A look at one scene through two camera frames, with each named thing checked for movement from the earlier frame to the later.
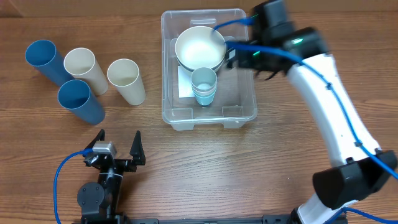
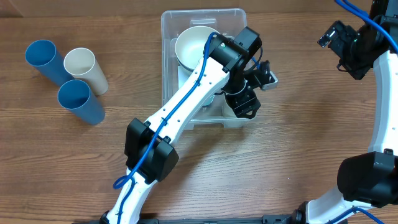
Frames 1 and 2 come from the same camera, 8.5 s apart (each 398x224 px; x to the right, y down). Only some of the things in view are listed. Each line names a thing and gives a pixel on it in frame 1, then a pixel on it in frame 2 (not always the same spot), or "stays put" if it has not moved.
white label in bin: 185,87 stays put
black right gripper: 245,61 → 359,68
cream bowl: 194,63 → 183,73
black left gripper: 137,153 → 239,94
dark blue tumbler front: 77,96 stays put
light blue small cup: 204,101 stays put
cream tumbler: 81,63 stays put
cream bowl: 201,46 stays put
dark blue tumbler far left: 41,54 stays put
